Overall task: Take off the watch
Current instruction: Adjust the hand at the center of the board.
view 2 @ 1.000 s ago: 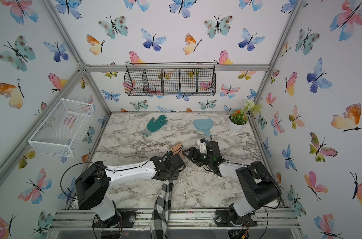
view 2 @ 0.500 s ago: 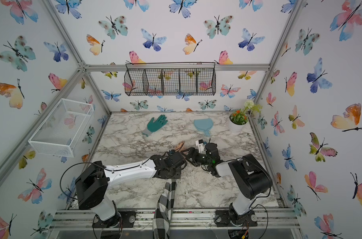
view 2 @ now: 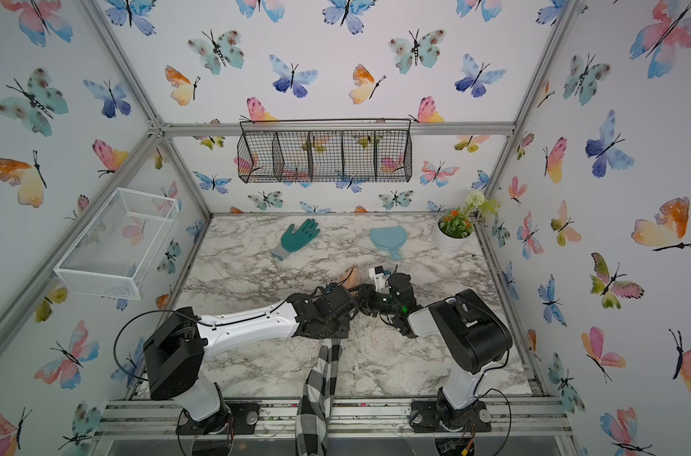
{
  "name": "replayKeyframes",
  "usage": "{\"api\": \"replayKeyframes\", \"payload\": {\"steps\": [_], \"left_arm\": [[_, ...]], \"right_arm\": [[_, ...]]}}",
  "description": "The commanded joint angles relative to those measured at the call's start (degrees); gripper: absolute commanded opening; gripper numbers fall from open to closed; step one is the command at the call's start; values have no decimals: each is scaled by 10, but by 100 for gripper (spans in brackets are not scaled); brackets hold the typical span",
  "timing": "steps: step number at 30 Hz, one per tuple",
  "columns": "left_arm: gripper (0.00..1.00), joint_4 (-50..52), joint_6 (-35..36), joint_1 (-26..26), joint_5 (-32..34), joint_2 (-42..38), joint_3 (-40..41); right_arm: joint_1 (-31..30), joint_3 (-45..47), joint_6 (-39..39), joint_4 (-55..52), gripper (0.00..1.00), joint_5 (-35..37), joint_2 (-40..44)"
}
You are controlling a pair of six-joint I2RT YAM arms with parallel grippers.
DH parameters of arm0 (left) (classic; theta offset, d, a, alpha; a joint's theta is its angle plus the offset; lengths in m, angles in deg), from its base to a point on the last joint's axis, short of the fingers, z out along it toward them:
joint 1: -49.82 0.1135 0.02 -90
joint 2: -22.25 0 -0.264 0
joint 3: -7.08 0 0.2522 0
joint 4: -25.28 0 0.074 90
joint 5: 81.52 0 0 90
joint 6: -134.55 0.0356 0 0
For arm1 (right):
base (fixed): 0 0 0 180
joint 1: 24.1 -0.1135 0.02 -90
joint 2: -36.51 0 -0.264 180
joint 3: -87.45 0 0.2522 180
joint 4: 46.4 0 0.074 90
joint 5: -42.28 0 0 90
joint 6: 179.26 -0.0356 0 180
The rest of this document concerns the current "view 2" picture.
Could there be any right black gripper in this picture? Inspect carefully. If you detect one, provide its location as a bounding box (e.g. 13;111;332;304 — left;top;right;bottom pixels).
345;284;400;319

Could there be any mannequin hand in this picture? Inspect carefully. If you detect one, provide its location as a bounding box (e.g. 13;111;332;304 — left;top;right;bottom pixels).
337;266;361;289

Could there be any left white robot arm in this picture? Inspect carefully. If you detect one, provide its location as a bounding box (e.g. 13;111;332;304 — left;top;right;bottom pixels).
144;285;357;423

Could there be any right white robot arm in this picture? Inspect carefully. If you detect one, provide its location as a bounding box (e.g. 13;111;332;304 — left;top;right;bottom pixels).
350;267;512;412

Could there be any green grey work glove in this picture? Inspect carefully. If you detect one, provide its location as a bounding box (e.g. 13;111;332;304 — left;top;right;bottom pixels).
271;218;320;261

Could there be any white plant pot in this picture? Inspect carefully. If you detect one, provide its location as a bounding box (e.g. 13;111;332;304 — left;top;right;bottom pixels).
434;215;474;255

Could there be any artificial green flowering plant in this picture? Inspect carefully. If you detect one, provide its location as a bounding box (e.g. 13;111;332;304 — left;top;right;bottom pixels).
438;190;501;239

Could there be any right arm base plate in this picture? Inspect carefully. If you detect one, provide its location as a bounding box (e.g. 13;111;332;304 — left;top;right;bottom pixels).
408;399;492;433

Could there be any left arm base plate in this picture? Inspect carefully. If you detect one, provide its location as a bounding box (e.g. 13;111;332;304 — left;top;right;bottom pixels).
176;402;261;437

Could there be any black wire wall basket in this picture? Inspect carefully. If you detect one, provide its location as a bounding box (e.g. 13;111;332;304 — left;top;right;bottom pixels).
235;118;413;184

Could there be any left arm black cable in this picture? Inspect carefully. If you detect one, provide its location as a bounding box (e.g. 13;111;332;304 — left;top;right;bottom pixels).
112;307;221;384

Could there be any white mesh wall basket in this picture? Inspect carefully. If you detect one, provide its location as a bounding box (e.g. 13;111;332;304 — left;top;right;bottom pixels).
54;187;179;300

